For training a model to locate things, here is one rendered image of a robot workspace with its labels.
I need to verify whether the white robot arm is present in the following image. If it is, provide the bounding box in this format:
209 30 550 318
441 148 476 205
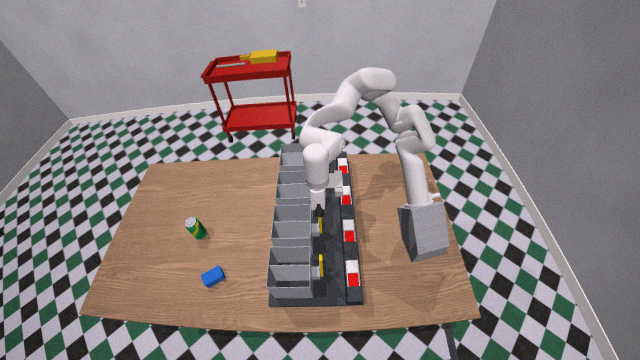
299 68 440 208

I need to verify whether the green drink can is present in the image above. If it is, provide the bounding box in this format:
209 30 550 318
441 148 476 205
185 217 207 240

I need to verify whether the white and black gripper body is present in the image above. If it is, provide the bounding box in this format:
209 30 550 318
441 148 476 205
307 186 326 211

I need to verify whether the blue plastic box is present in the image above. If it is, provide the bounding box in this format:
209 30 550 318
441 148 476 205
201 266 226 288

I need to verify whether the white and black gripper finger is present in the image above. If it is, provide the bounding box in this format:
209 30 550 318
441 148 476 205
315 204 324 217

